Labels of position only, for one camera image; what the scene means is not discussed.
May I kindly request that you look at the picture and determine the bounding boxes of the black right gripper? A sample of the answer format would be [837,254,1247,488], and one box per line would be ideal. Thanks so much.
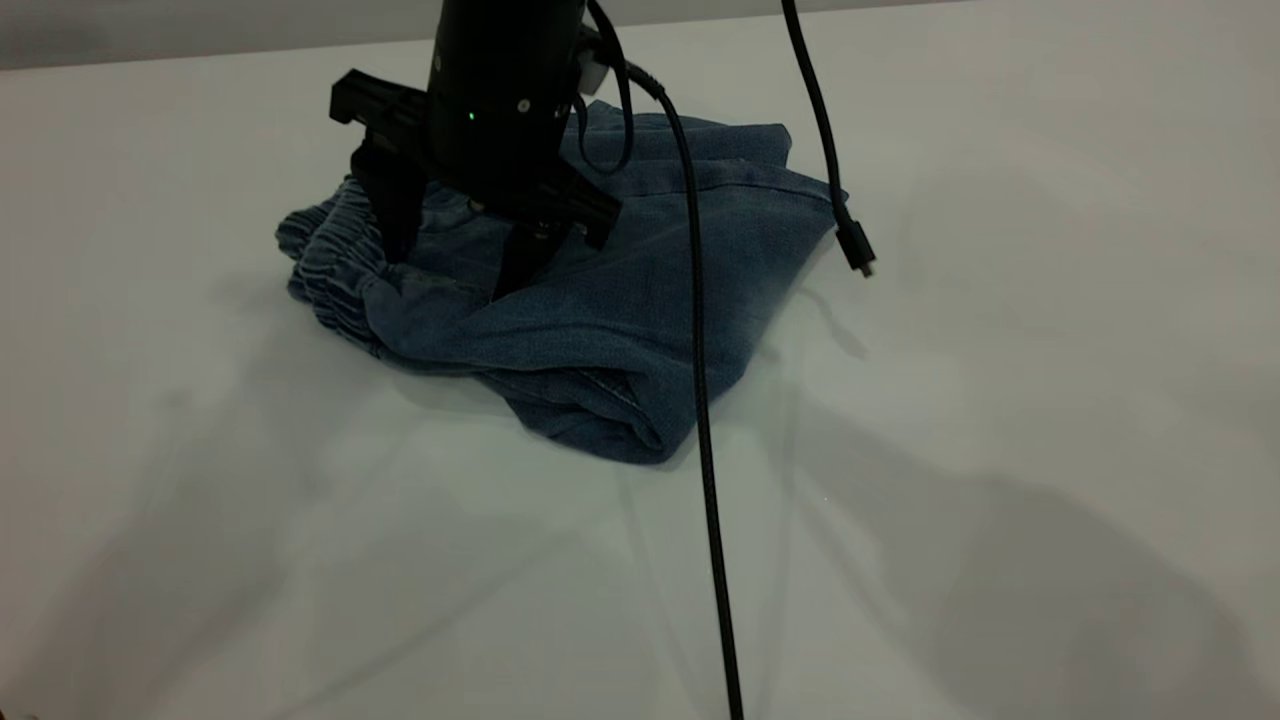
[330,68,623,302]

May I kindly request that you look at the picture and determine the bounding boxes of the blue denim printed shorts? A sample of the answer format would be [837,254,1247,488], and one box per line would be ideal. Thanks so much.
[275,98,839,466]

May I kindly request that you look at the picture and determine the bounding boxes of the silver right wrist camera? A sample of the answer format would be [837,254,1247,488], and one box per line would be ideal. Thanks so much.
[572,35,613,98]

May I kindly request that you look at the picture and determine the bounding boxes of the thin black looped cable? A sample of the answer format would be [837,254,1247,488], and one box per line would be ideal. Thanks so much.
[573,0,638,177]

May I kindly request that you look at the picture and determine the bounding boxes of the black braided cable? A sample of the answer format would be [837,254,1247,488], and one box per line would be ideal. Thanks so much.
[595,55,746,720]

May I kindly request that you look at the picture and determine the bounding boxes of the black cable with loose plug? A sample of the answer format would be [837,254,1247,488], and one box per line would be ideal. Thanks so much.
[780,0,878,279]

